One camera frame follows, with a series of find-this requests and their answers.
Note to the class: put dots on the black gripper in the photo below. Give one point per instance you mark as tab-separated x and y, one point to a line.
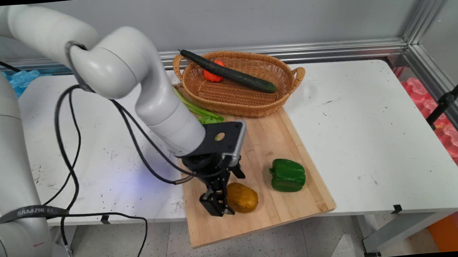
209	168

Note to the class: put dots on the brown potato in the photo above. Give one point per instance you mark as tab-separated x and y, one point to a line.
244	198

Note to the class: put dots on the dark green cucumber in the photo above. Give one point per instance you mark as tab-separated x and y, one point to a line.
241	77

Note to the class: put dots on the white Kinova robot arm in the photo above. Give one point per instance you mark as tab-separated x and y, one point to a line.
127	63

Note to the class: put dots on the green bell pepper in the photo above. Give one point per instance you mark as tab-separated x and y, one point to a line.
288	175

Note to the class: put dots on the green celery bunch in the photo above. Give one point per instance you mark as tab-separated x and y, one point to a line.
208	117

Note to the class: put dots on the wooden cutting board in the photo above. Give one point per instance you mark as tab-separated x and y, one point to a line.
286	140

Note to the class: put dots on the woven wicker basket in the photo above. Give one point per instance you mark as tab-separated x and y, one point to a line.
243	99

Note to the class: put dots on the red orange tomato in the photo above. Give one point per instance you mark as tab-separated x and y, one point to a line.
210	75

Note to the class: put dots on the black tape piece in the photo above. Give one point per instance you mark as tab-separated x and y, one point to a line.
397	209
105	219

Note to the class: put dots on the grey table leg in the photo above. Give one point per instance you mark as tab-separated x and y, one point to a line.
401	229

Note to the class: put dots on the blue plastic bag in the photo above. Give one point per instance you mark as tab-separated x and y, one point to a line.
22	80

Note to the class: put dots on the black tripod stand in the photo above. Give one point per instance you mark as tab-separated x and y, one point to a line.
446	99

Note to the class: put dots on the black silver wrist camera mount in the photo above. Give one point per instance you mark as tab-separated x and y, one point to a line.
229	138

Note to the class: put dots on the aluminium frame rail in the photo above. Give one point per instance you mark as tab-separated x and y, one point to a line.
328	50

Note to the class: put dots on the aluminium frame corner post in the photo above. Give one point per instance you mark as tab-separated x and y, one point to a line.
431	21

